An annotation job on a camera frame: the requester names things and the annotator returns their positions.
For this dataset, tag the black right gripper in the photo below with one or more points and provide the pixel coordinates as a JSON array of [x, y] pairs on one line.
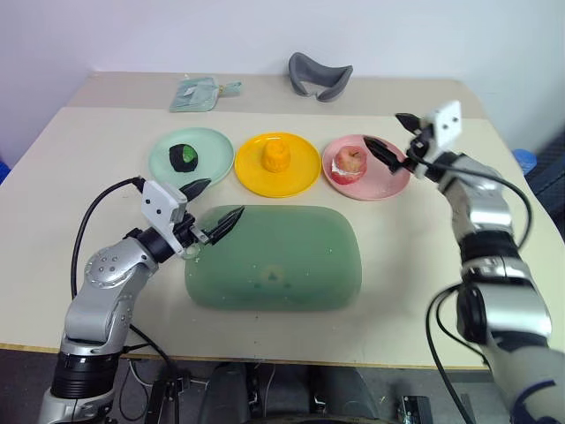
[[420, 145]]

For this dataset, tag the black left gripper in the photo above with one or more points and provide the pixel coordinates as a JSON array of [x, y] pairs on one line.
[[189, 229]]

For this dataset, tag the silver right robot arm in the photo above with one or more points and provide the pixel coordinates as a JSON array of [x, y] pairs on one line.
[[490, 212]]

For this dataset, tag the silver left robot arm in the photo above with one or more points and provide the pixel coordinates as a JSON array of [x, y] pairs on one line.
[[101, 269]]

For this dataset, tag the pink plate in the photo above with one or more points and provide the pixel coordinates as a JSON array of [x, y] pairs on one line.
[[379, 183]]

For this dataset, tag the green and black food item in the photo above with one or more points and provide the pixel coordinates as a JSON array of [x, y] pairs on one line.
[[182, 158]]

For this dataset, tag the light green plate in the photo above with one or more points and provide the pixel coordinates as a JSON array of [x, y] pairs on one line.
[[207, 150]]

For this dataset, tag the yellow plate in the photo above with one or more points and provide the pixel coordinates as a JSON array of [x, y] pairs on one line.
[[304, 168]]

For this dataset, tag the red apple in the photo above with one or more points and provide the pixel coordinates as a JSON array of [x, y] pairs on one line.
[[348, 165]]

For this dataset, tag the orange toy cake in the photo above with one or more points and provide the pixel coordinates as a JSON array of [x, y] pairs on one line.
[[276, 156]]

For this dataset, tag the large green tray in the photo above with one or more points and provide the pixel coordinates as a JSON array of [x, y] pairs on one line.
[[282, 256]]

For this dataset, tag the grey curved felt holder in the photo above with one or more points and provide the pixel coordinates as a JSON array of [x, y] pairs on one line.
[[318, 81]]

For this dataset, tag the green plastic packet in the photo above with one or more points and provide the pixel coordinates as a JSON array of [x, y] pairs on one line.
[[192, 95]]

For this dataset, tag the blue plastic object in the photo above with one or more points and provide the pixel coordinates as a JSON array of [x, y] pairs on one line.
[[3, 168], [525, 161]]

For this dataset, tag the dark seat beside table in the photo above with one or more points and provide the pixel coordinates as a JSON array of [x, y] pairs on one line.
[[549, 185]]

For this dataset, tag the dark rounded shape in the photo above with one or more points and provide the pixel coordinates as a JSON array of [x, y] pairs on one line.
[[344, 395], [227, 393]]

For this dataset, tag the black floor stand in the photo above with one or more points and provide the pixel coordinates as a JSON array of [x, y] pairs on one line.
[[165, 397]]

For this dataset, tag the small black box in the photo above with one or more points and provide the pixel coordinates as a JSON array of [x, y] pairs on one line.
[[415, 411]]

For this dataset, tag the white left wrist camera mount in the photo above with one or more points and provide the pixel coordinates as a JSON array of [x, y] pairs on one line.
[[159, 204]]

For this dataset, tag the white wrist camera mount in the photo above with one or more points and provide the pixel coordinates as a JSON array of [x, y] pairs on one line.
[[446, 123], [159, 204]]

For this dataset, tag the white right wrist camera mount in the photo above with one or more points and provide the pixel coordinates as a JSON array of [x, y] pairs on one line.
[[446, 123]]

